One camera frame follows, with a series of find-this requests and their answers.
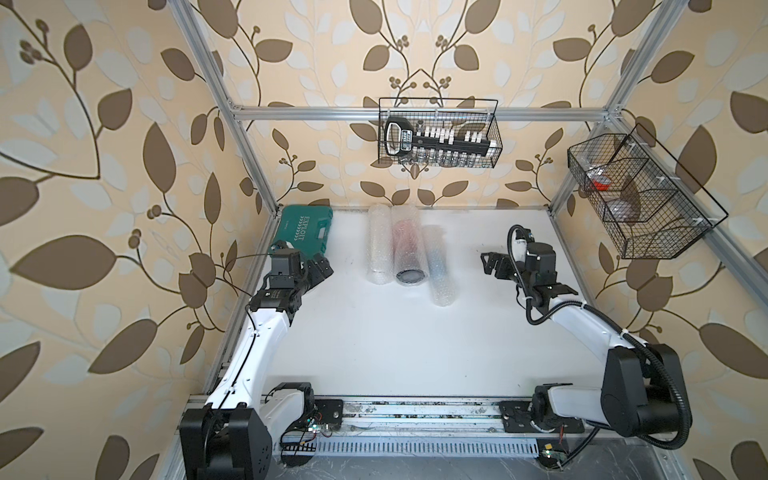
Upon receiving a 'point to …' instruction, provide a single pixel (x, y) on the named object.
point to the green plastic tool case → (306, 228)
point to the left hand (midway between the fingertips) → (311, 264)
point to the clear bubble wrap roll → (380, 244)
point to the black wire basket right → (645, 198)
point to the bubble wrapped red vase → (410, 256)
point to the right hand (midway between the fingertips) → (496, 256)
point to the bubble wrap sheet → (441, 275)
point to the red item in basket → (598, 179)
